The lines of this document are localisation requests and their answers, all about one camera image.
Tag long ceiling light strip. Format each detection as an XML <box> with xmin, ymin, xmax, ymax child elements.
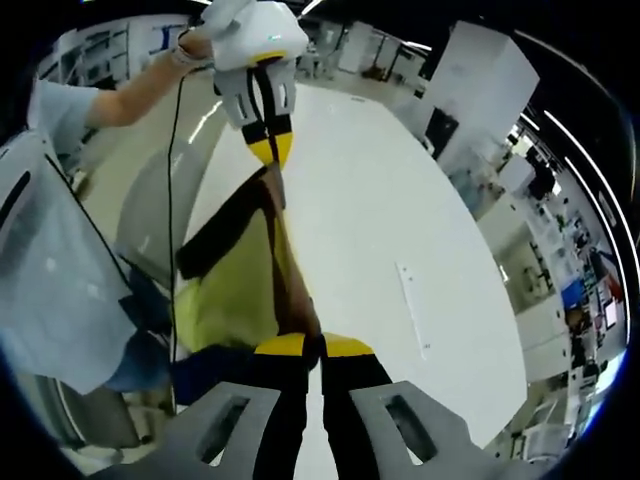
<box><xmin>542</xmin><ymin>109</ymin><xmax>632</xmax><ymax>281</ymax></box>

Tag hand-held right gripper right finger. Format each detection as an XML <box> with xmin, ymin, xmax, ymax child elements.
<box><xmin>319</xmin><ymin>333</ymin><xmax>551</xmax><ymax>480</ymax></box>

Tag white cabinet row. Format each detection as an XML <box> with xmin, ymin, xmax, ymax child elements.
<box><xmin>499</xmin><ymin>164</ymin><xmax>591</xmax><ymax>381</ymax></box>

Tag yellow blue grey garment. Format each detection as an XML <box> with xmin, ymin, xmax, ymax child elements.
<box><xmin>172</xmin><ymin>164</ymin><xmax>321</xmax><ymax>406</ymax></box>

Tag black bin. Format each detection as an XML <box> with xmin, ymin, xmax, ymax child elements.
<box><xmin>425</xmin><ymin>107</ymin><xmax>460</xmax><ymax>159</ymax></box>

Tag blue container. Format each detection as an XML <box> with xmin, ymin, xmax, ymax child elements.
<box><xmin>562</xmin><ymin>282</ymin><xmax>586</xmax><ymax>309</ymax></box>

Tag white square pillar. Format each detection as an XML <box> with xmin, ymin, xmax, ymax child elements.
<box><xmin>424</xmin><ymin>19</ymin><xmax>541</xmax><ymax>161</ymax></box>

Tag person's blue jeans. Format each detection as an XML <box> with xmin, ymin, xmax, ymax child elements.
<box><xmin>102</xmin><ymin>329</ymin><xmax>176</xmax><ymax>394</ymax></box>

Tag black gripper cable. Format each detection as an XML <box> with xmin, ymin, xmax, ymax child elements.
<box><xmin>167</xmin><ymin>64</ymin><xmax>216</xmax><ymax>361</ymax></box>

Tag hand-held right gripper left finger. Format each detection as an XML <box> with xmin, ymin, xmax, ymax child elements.
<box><xmin>94</xmin><ymin>332</ymin><xmax>321</xmax><ymax>480</ymax></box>

